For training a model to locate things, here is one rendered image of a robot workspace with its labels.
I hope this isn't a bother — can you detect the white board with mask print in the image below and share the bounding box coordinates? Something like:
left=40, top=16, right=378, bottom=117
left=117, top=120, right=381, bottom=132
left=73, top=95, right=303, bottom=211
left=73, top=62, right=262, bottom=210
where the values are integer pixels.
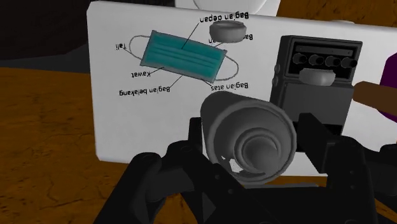
left=86, top=0, right=397, bottom=178

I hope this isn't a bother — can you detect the grey ribbed cylinder cup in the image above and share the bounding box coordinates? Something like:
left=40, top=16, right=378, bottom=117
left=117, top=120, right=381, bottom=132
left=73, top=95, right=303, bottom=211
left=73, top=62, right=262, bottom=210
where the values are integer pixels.
left=200, top=90, right=298, bottom=187

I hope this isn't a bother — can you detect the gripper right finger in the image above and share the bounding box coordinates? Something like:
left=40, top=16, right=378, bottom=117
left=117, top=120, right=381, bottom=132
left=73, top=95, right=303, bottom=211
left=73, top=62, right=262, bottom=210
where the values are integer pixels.
left=296, top=112, right=397, bottom=224

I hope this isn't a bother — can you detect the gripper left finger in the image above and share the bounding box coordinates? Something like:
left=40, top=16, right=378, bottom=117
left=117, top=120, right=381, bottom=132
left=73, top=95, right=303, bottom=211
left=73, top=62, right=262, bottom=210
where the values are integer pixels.
left=93, top=117, right=237, bottom=224

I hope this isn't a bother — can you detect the black box with knobs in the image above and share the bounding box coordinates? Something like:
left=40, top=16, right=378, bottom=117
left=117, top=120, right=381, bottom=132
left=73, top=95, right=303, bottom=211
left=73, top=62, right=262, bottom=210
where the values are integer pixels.
left=268, top=34, right=363, bottom=153

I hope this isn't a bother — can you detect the purple tool with brown handle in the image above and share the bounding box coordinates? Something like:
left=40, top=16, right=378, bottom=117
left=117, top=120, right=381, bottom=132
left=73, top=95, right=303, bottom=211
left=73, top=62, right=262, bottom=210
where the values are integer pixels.
left=352, top=52, right=397, bottom=122

